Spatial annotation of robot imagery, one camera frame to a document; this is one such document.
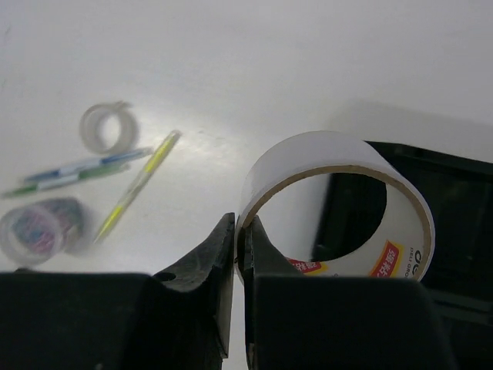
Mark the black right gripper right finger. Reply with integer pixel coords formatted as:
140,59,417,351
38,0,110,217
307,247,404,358
243,218,457,369

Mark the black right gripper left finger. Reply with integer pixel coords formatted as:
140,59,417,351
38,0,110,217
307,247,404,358
1,213,235,369

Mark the yellow pen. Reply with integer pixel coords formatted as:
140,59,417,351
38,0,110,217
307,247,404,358
93,130,182,244

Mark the large white tape roll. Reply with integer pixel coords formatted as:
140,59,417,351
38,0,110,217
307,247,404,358
234,131,435,281

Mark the clear paperclip jar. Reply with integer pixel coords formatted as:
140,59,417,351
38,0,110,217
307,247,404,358
1,197,86,267

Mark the small clear tape roll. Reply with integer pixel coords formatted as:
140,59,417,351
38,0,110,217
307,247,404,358
79,101,139,155

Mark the green pen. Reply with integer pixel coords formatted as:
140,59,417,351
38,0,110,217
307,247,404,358
1,164,130,199

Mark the blue pen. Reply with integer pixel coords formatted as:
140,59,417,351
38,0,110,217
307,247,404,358
21,147,153,183

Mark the black compartment organizer tray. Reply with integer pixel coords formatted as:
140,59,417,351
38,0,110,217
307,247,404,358
311,142,492,369

